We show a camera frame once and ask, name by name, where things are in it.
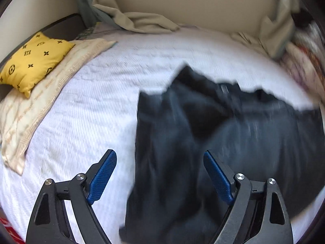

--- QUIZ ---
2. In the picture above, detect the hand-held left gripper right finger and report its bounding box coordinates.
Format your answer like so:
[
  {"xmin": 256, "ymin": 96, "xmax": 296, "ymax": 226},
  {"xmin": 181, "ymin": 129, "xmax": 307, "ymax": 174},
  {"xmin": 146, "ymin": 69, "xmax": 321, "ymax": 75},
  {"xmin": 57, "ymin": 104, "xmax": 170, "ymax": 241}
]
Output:
[{"xmin": 203, "ymin": 150, "xmax": 294, "ymax": 244}]

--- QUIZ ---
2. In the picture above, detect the dark headboard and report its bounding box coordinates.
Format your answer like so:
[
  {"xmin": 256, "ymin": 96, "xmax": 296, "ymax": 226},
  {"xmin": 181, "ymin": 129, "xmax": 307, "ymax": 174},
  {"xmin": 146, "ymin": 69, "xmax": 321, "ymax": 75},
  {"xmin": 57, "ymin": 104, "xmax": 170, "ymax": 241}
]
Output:
[{"xmin": 0, "ymin": 13, "xmax": 85, "ymax": 67}]

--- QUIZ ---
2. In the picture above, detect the cream pillow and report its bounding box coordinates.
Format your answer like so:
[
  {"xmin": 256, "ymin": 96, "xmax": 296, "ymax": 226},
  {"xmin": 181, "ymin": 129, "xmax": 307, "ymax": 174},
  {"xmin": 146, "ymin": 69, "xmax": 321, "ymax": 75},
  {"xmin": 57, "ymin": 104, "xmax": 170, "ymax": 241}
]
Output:
[{"xmin": 0, "ymin": 39, "xmax": 118, "ymax": 176}]

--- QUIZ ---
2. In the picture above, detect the dark navy buttoned jacket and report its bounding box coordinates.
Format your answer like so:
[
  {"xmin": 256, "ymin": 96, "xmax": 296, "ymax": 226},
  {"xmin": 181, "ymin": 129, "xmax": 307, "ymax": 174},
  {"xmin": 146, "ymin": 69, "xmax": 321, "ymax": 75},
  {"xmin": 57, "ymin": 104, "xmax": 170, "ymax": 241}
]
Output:
[{"xmin": 119, "ymin": 65, "xmax": 324, "ymax": 244}]

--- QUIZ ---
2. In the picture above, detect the red patterned blanket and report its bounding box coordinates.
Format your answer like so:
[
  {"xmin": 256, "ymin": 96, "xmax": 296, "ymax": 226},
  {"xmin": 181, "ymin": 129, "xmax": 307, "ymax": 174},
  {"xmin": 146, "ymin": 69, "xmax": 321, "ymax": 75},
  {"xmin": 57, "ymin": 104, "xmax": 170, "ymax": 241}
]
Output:
[{"xmin": 295, "ymin": 38, "xmax": 325, "ymax": 82}]

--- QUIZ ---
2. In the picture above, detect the cream curtain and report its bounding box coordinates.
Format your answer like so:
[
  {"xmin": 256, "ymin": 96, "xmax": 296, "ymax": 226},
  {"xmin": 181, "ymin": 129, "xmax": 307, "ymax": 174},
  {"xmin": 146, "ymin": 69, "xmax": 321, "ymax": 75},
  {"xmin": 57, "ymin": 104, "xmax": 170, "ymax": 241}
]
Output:
[
  {"xmin": 84, "ymin": 0, "xmax": 181, "ymax": 34},
  {"xmin": 231, "ymin": 0, "xmax": 300, "ymax": 59}
]

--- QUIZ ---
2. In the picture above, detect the black cloth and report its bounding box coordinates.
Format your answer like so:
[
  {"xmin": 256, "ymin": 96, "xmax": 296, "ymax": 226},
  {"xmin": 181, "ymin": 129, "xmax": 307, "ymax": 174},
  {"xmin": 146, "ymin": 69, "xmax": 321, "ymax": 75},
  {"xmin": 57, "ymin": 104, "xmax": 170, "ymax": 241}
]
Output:
[{"xmin": 291, "ymin": 7, "xmax": 318, "ymax": 29}]

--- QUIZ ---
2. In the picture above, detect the yellow patterned pillow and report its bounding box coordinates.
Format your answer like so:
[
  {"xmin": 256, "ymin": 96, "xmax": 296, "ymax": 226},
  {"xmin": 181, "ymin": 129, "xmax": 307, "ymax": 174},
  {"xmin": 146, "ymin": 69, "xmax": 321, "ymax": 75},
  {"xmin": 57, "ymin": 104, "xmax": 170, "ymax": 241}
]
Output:
[{"xmin": 0, "ymin": 32, "xmax": 76, "ymax": 98}]

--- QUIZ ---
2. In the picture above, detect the teal curtain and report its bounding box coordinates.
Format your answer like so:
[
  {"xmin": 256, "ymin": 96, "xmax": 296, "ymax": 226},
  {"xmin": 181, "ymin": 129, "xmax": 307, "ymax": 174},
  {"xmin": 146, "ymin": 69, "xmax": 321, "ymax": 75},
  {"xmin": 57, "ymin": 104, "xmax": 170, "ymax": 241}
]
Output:
[{"xmin": 74, "ymin": 0, "xmax": 120, "ymax": 29}]

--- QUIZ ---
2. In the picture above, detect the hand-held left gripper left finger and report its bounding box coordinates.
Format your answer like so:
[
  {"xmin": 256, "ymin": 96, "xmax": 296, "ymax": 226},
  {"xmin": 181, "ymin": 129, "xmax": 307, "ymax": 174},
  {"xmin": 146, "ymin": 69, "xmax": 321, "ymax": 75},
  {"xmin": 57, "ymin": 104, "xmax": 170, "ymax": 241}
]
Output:
[{"xmin": 25, "ymin": 149, "xmax": 118, "ymax": 244}]

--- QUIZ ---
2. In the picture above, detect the bed with white cover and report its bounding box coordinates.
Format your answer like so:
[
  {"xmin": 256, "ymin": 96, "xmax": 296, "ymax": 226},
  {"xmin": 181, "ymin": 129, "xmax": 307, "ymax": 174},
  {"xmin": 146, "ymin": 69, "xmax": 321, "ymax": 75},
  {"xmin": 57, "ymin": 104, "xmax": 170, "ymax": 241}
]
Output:
[{"xmin": 0, "ymin": 22, "xmax": 323, "ymax": 244}]

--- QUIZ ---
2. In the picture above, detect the pink floral quilt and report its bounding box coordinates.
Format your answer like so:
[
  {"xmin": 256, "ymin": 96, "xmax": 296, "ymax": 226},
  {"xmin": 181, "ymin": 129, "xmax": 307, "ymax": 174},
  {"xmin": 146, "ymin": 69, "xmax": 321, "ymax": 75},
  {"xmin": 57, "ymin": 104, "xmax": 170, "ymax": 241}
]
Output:
[{"xmin": 279, "ymin": 43, "xmax": 325, "ymax": 96}]

